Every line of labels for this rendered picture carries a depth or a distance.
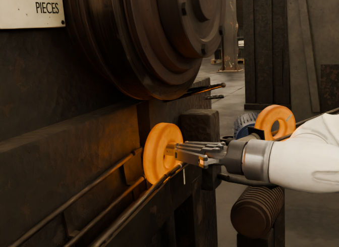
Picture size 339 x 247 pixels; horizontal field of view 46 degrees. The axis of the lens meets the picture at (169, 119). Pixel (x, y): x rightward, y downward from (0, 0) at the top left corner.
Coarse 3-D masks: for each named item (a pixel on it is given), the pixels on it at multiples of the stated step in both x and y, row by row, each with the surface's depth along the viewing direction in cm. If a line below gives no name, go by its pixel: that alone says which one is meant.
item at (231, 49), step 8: (232, 0) 922; (232, 8) 923; (232, 16) 927; (224, 24) 952; (232, 24) 931; (232, 32) 948; (224, 40) 961; (232, 40) 952; (224, 48) 965; (232, 48) 957; (224, 56) 969; (232, 56) 961; (224, 64) 974; (232, 64) 965; (216, 72) 969
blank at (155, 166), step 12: (156, 132) 92; (168, 132) 95; (180, 132) 100; (156, 144) 90; (144, 156) 91; (156, 156) 90; (168, 156) 100; (144, 168) 92; (156, 168) 91; (168, 168) 97; (156, 180) 92
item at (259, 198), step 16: (256, 192) 124; (272, 192) 127; (240, 208) 119; (256, 208) 117; (272, 208) 121; (240, 224) 120; (256, 224) 118; (272, 224) 119; (240, 240) 125; (256, 240) 122; (272, 240) 126
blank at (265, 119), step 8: (264, 112) 128; (272, 112) 127; (280, 112) 129; (288, 112) 130; (256, 120) 128; (264, 120) 126; (272, 120) 128; (280, 120) 131; (288, 120) 131; (264, 128) 127; (280, 128) 133; (288, 128) 132; (280, 136) 131
